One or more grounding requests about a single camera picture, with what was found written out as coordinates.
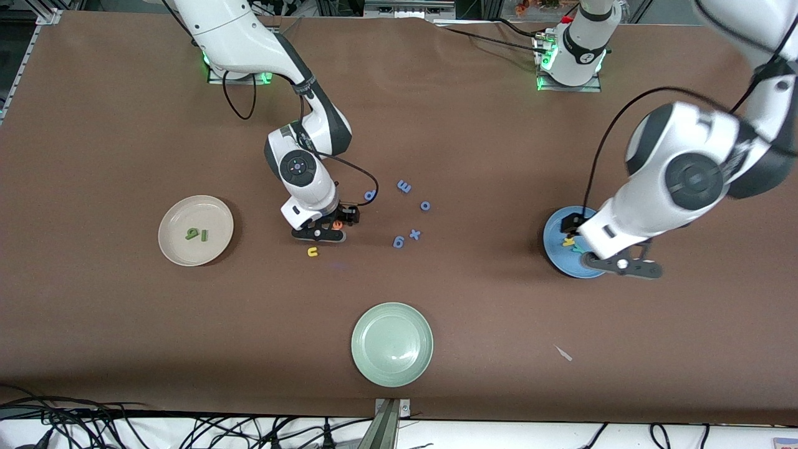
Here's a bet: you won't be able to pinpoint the blue plate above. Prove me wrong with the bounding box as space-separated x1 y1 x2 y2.
542 205 608 279

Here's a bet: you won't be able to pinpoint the brown table mat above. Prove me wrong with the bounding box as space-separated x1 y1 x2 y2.
0 9 798 428

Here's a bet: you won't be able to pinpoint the pale green plate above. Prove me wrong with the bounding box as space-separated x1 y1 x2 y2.
350 302 435 389

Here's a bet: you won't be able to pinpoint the beige plate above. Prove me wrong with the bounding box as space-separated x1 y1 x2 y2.
157 195 235 268

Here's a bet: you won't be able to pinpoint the grey metal box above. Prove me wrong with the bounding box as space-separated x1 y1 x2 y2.
363 0 457 19

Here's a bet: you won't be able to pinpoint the orange background objects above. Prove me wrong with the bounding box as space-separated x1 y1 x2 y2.
514 0 577 14

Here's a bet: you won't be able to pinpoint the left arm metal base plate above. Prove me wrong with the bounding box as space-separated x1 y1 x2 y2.
536 34 602 93

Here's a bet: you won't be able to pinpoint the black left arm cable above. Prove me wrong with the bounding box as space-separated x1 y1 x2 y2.
585 0 798 216

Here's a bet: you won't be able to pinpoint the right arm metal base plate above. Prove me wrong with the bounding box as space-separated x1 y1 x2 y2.
208 61 275 85

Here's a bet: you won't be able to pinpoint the thin grey base cable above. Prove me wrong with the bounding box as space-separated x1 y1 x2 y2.
274 16 305 44

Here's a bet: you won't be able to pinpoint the black base cable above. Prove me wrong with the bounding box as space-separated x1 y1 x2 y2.
489 17 543 41
430 24 549 56

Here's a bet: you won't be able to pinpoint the aluminium profile bracket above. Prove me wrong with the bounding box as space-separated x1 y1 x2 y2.
358 398 412 449

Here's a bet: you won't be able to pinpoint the aluminium table frame rail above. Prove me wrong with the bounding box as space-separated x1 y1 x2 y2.
0 7 63 122

